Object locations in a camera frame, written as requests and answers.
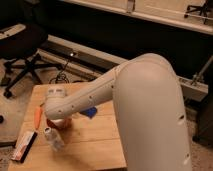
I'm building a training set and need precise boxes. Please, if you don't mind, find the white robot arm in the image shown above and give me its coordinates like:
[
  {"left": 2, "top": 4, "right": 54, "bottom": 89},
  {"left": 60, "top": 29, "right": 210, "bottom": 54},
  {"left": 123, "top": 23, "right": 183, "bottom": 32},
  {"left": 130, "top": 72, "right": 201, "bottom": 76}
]
[{"left": 44, "top": 53, "right": 192, "bottom": 171}]

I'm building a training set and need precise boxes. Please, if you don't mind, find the blue flat object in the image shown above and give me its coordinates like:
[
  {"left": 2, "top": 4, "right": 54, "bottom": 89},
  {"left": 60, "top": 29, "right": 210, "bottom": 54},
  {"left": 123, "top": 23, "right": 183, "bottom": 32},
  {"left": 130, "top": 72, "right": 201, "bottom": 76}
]
[{"left": 81, "top": 107, "right": 97, "bottom": 118}]

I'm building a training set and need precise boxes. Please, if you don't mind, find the wooden table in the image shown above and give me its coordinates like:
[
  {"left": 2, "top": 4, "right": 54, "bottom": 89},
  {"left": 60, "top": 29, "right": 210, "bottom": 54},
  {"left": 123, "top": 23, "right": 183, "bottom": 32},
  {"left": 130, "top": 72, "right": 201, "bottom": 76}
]
[{"left": 7, "top": 81, "right": 128, "bottom": 171}]

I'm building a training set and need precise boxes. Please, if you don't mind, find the orange toy carrot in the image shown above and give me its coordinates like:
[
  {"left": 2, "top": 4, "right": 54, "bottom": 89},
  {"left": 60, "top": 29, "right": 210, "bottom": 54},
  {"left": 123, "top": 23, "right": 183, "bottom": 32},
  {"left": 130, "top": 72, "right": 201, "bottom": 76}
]
[{"left": 34, "top": 104, "right": 43, "bottom": 130}]

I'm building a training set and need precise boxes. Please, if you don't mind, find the black office chair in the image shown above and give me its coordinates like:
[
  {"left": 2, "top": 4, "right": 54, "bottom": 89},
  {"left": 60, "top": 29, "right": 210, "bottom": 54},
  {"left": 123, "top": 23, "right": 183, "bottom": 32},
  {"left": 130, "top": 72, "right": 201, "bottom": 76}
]
[{"left": 0, "top": 23, "right": 62, "bottom": 98}]

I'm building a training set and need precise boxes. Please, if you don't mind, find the black cable on floor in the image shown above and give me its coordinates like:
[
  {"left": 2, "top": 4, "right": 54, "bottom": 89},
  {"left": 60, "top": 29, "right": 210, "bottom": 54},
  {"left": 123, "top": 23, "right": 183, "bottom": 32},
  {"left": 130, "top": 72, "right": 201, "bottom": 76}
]
[{"left": 49, "top": 50, "right": 77, "bottom": 85}]

